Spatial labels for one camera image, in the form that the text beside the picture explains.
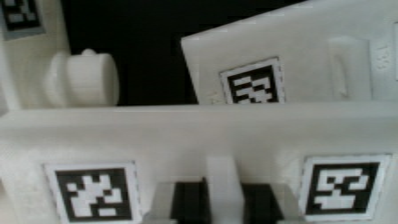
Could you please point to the white door panel with knob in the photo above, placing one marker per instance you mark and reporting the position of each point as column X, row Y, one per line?
column 51, row 79

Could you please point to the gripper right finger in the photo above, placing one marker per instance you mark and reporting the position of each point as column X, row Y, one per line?
column 271, row 206

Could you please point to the white cabinet body box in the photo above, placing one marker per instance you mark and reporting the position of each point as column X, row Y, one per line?
column 86, row 158

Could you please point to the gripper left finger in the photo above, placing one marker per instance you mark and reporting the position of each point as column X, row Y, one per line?
column 180, row 204

